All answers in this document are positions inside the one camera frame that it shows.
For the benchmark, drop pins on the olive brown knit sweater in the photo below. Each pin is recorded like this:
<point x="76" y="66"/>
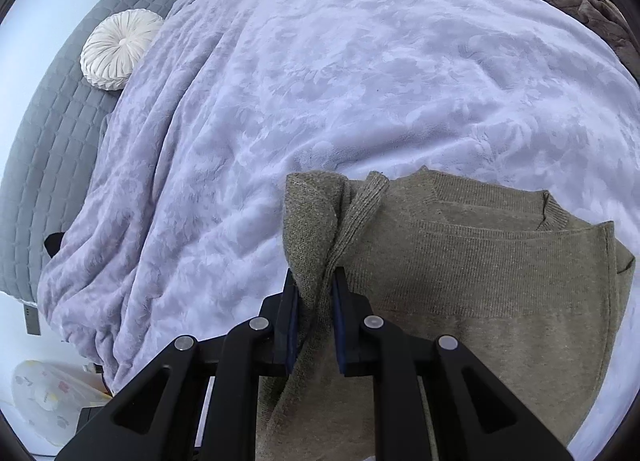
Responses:
<point x="475" y="291"/>

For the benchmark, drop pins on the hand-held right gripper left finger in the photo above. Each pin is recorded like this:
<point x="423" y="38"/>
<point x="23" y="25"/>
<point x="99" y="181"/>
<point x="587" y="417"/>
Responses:
<point x="290" y="326"/>

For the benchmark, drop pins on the white round pleated cushion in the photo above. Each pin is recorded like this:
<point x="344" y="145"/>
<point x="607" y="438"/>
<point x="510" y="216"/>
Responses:
<point x="120" y="48"/>

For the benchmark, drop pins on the lavender fleece blanket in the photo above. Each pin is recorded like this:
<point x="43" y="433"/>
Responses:
<point x="350" y="66"/>

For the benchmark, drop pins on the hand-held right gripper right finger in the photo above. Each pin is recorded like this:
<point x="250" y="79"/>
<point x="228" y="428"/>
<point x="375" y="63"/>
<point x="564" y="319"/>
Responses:
<point x="341" y="326"/>

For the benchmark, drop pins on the white printed plastic bag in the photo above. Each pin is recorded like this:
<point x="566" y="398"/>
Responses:
<point x="50" y="401"/>

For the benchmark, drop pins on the grey quilted headboard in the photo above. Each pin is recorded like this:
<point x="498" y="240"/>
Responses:
<point x="55" y="141"/>

